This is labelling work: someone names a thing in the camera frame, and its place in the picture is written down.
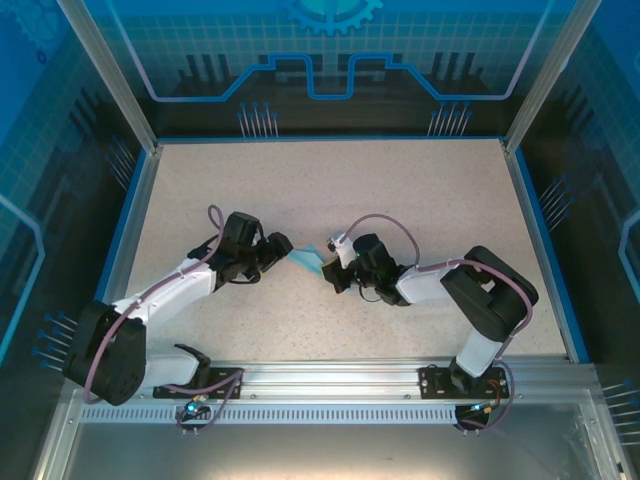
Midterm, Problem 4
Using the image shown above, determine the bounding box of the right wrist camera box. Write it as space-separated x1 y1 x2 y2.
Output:
325 234 357 270

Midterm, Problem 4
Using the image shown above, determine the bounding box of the aluminium mounting rail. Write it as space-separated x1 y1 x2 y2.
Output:
66 355 600 401

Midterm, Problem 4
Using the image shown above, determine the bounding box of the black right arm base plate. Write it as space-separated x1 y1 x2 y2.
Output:
418 364 512 400

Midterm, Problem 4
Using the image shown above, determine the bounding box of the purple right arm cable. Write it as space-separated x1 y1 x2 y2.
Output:
346 213 534 435

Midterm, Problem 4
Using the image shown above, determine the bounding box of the slotted metal cable duct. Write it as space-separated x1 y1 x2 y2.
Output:
78 405 504 426

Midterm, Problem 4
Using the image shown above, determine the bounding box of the light blue paper sheet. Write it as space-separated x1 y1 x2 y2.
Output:
286 242 332 277

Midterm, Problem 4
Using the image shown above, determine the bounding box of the aluminium frame post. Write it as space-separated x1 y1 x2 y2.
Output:
501 0 604 157
55 0 164 157

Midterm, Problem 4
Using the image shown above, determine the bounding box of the connector board with LED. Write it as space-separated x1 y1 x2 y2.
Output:
175 393 210 437
453 401 496 435

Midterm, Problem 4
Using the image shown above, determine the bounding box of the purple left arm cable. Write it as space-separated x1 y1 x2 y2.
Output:
82 203 246 437

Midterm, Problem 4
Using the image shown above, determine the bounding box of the sheet metal tray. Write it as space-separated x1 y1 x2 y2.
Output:
29 389 634 480

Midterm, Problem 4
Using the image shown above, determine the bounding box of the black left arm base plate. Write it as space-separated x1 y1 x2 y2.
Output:
152 366 245 400

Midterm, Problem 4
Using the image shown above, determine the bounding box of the aluminium table edge rail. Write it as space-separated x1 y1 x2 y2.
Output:
83 143 164 365
501 141 594 365

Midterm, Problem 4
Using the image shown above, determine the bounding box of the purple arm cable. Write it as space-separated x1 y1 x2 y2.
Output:
82 203 246 437
346 213 534 435

